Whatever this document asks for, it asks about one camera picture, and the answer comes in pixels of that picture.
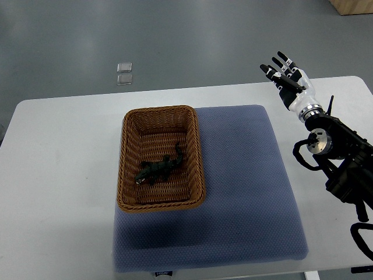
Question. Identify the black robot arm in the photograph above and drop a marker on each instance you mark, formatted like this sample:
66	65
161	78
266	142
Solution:
346	160

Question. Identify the dark toy crocodile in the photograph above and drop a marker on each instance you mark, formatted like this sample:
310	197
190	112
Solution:
151	171

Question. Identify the blue grey cushion mat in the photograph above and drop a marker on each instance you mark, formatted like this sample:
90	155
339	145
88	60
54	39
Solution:
249	213

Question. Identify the upper metal floor plate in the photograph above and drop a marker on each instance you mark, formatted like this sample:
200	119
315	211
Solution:
124	67

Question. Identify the wooden box corner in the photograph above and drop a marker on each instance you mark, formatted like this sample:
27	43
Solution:
352	7

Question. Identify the brown wicker basket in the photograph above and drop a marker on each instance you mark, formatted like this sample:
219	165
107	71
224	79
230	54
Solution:
147	135

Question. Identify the black table control panel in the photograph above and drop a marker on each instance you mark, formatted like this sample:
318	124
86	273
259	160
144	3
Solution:
362	269

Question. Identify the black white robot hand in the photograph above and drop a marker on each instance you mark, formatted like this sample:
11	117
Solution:
295	88

